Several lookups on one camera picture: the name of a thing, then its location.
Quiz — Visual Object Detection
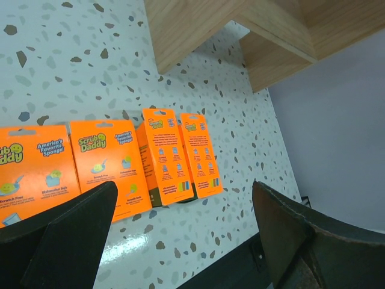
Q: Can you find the orange sponge box narrow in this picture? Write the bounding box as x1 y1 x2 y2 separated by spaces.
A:
136 108 194 208
178 113 223 202

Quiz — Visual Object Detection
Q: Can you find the wooden shelf unit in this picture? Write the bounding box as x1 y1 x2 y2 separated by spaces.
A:
144 0 384 92

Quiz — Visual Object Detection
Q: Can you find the orange sponge box wide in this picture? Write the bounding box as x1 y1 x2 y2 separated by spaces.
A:
69 120 152 222
1 125 81 228

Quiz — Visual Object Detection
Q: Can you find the aluminium frame rail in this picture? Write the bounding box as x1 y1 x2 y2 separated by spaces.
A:
301 196 311 207

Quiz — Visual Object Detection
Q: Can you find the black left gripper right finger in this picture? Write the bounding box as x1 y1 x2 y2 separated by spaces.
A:
252 182 384 288

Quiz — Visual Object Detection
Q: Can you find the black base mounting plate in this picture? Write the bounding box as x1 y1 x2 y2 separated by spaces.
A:
180 234 273 289

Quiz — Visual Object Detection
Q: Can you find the orange sponge box wide middle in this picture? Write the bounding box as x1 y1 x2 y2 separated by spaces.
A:
69 120 152 222

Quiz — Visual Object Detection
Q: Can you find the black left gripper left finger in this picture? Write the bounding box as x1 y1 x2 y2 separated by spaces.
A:
1 181 117 288

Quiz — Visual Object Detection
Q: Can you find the orange sponge box wide left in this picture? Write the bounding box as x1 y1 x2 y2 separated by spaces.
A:
1 125 81 228

